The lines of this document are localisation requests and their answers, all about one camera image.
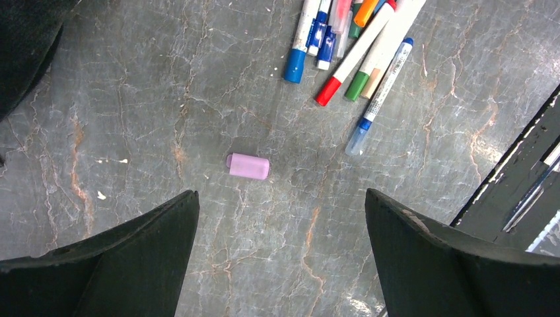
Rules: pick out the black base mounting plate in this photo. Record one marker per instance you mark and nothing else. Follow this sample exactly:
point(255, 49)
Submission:
point(517, 205)

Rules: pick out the green capped white marker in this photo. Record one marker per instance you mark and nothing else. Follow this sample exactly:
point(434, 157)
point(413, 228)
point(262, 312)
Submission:
point(386, 44)

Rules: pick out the red capped white marker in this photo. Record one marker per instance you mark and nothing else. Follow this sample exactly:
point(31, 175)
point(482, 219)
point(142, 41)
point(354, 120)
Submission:
point(358, 50)

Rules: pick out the pink highlighter cap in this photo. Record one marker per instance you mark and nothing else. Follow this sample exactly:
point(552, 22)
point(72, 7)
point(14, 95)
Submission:
point(247, 166)

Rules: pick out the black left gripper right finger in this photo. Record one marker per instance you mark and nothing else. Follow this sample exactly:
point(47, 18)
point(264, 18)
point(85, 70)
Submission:
point(427, 268)

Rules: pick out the blue capped white marker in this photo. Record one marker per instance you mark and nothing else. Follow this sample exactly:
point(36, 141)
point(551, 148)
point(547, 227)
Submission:
point(295, 63)

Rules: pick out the orange capped white marker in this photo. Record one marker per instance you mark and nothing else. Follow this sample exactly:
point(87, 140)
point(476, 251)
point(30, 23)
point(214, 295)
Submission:
point(365, 9)

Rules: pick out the clear blue ballpoint pen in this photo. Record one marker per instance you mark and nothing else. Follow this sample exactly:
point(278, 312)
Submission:
point(356, 141)

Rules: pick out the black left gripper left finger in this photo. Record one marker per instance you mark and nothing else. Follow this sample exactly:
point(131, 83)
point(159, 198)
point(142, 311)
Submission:
point(134, 269)

